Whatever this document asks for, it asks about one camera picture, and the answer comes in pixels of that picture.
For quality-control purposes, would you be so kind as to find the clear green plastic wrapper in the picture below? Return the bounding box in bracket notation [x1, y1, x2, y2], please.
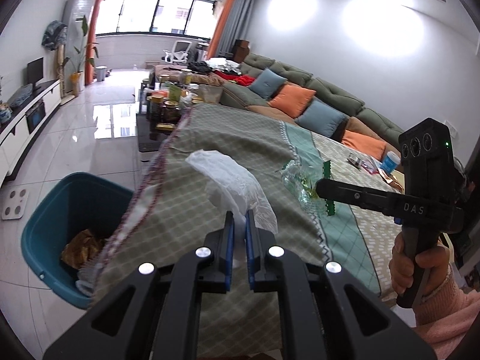
[281, 160, 335, 217]

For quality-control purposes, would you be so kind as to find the gold foil wrapper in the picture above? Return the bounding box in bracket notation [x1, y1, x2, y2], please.
[60, 229, 105, 270]

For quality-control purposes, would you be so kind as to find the white plastic bag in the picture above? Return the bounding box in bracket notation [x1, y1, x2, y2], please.
[185, 150, 278, 234]

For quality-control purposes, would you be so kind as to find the pink sleeved right forearm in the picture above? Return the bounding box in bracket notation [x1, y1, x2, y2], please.
[413, 273, 479, 359]

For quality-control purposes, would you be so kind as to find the teal plastic trash bin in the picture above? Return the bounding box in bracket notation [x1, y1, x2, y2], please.
[20, 172, 134, 310]

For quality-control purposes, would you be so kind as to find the person's right hand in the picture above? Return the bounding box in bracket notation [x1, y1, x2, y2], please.
[389, 233, 450, 297]

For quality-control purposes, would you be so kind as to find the gold snack bag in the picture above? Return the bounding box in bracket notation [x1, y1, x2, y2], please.
[378, 168, 404, 192]

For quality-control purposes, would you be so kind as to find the red packet with disc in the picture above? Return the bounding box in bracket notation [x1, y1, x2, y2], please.
[360, 158, 378, 175]

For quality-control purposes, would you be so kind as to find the blue white lidded cup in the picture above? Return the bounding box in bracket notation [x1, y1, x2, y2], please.
[380, 150, 401, 174]

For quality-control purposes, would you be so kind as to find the grey black snack pack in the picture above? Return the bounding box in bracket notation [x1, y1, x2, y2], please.
[347, 153, 362, 169]

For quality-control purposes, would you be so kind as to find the orange cushion near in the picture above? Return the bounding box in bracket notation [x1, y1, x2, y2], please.
[341, 130, 386, 161]

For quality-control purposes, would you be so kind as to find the orange cushion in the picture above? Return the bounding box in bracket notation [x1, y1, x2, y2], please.
[341, 130, 386, 161]
[268, 85, 316, 119]

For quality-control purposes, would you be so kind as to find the patterned tablecloth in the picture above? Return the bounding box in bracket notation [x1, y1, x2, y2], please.
[93, 104, 400, 306]

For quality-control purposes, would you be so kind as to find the blue cushion near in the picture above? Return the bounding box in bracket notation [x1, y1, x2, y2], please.
[295, 99, 349, 140]

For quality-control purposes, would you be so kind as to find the blue cushion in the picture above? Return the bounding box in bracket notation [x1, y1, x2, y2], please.
[248, 68, 287, 99]
[295, 99, 349, 140]

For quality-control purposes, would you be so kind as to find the orange cushion far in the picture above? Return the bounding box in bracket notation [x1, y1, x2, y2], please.
[268, 85, 316, 119]

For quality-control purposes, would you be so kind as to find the green brown sectional sofa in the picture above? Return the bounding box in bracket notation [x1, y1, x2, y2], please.
[214, 53, 402, 161]

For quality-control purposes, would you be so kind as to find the blue cushion far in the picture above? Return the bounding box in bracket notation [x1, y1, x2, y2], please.
[248, 68, 287, 99]

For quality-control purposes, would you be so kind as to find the white body scale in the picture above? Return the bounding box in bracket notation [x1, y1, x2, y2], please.
[1, 188, 29, 220]

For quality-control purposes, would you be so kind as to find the cluttered coffee table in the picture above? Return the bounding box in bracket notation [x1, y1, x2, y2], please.
[135, 67, 225, 163]

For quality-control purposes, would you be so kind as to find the right orange grey curtain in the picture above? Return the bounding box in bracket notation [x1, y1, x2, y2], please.
[207, 0, 256, 59]

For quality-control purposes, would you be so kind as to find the white black tv cabinet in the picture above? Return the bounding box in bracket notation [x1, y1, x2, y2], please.
[1, 80, 61, 182]

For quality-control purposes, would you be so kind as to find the large leafy potted plant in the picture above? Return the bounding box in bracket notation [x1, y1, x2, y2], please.
[62, 14, 98, 97]

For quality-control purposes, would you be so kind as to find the white office chair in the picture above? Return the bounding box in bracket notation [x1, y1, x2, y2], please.
[163, 41, 192, 64]

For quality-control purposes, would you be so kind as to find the left orange curtain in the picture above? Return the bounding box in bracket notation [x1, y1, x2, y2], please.
[85, 0, 103, 86]

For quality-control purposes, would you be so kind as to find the small black monitor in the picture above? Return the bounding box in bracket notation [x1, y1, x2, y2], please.
[27, 58, 43, 91]

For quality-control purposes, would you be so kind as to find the white standing air conditioner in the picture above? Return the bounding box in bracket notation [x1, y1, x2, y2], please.
[63, 0, 95, 94]

